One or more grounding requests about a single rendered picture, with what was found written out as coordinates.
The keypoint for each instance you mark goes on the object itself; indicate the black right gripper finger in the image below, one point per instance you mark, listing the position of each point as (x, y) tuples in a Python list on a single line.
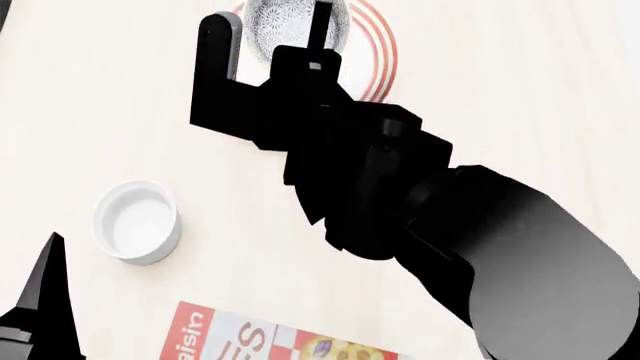
[(216, 75), (319, 26)]

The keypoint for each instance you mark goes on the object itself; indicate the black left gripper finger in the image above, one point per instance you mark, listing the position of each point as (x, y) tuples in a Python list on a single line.
[(50, 285)]

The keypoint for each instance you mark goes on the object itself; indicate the black patterned bowl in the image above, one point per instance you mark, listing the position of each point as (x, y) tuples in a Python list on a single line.
[(282, 22)]

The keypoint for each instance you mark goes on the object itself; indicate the white plate with red rings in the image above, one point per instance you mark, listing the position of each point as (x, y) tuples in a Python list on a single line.
[(367, 71)]

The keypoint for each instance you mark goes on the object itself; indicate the cookies box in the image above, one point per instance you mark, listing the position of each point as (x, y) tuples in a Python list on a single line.
[(225, 333)]

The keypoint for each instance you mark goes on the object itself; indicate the white ramekin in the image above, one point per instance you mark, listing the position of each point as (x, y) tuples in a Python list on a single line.
[(137, 225)]

